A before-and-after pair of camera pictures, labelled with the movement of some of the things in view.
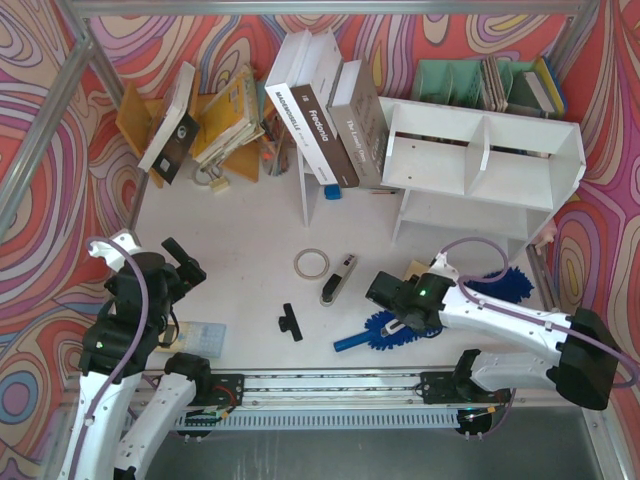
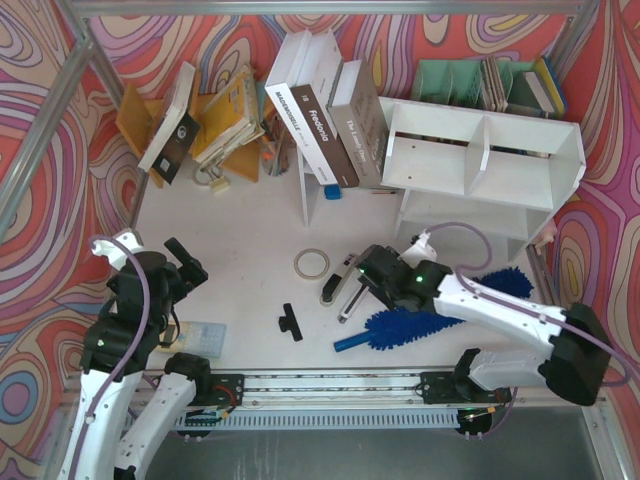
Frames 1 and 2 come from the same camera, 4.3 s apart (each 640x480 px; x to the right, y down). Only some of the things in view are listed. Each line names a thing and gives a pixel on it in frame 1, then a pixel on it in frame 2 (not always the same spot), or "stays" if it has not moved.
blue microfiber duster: x=508 y=284 stays
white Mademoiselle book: x=278 y=85 stays
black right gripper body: x=382 y=290 to x=368 y=273
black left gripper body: x=185 y=267 stays
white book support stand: x=310 y=188 stays
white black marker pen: x=392 y=327 to x=353 y=304
